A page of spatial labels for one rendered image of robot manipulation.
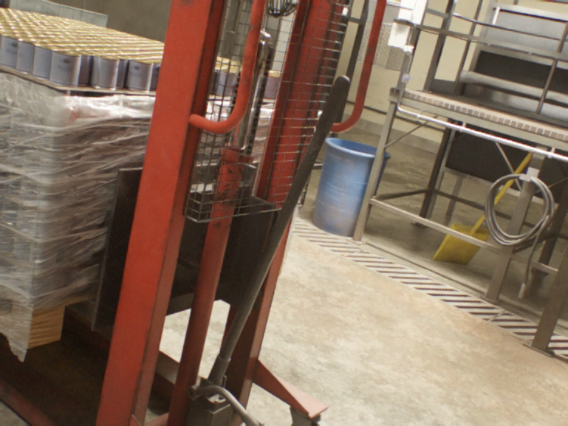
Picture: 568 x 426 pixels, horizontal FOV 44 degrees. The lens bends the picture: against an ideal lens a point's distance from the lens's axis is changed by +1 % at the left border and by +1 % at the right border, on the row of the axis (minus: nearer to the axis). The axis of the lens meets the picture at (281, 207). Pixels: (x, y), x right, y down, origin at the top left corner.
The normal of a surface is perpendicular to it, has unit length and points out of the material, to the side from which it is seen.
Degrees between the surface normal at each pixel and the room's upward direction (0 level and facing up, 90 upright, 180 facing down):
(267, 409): 0
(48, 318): 88
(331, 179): 92
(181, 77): 90
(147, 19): 90
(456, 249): 120
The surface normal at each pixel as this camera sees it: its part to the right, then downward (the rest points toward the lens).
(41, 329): 0.79, 0.30
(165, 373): 0.22, -0.94
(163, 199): -0.59, 0.09
